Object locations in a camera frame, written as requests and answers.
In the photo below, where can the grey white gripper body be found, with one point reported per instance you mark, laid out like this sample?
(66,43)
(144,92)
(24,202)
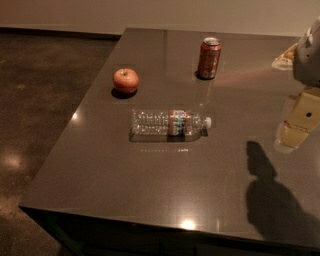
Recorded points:
(308,61)

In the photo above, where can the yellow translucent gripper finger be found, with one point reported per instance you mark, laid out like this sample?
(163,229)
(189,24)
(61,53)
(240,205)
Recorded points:
(284,61)

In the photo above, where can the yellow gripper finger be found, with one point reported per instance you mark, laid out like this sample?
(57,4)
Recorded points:
(301,116)

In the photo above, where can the clear plastic water bottle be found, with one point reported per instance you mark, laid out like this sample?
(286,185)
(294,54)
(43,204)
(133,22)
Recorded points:
(168,123)

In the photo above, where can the red coke can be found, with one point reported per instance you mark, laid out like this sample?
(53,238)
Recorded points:
(210,51)

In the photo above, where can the red apple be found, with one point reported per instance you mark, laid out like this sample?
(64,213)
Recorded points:
(125,80)

